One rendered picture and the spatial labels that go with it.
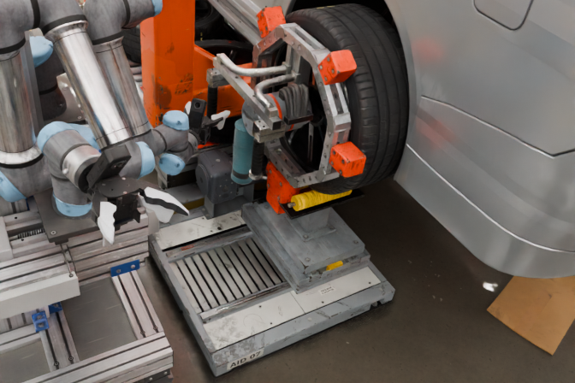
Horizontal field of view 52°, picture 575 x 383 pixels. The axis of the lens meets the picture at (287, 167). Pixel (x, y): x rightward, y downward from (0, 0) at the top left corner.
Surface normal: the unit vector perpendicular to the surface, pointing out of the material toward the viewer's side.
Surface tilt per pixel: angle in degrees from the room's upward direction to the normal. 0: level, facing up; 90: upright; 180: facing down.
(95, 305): 0
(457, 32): 90
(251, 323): 0
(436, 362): 0
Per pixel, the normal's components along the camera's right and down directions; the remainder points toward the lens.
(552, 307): 0.11, -0.77
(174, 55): 0.51, 0.58
